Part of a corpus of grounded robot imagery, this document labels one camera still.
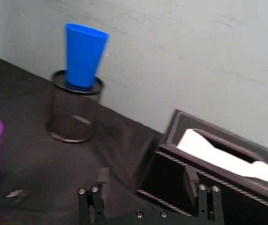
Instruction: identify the black tissue box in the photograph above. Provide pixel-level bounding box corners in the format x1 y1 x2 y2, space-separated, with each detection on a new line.
136 109 268 225

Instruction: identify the small silver metal piece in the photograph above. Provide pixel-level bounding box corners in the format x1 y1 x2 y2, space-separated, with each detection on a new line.
6 189 29 200

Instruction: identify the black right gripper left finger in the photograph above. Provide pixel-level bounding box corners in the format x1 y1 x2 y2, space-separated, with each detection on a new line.
77 167 111 225

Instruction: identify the white tissue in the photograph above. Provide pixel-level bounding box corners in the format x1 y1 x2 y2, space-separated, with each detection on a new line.
176 128 268 188

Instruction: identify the blue plastic cup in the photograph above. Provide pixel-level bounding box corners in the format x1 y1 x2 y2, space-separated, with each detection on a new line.
64 23 109 89

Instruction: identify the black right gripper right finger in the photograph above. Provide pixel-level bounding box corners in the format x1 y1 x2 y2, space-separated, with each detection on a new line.
183 165 225 224

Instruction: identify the black mesh pen holder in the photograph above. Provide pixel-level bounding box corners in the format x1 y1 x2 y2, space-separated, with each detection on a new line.
46 69 104 143

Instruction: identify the black table cloth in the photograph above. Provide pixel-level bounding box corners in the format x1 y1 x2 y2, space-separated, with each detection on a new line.
0 51 186 225

